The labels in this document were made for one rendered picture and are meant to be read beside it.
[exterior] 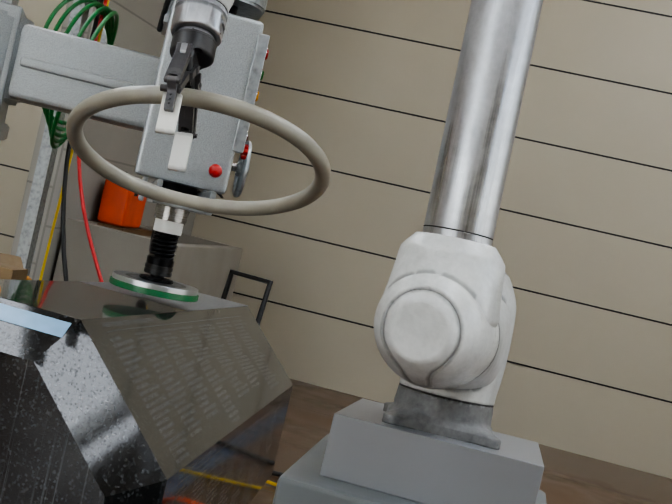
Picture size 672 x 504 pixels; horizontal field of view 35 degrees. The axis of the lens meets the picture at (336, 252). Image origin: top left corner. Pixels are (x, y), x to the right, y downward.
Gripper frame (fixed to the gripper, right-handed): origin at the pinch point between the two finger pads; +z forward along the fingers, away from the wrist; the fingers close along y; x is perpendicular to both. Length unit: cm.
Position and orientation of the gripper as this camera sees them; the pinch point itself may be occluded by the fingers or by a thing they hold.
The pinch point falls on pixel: (172, 146)
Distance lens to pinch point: 177.6
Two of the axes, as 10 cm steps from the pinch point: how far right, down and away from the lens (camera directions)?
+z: -1.4, 9.3, -3.5
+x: -9.9, -1.3, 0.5
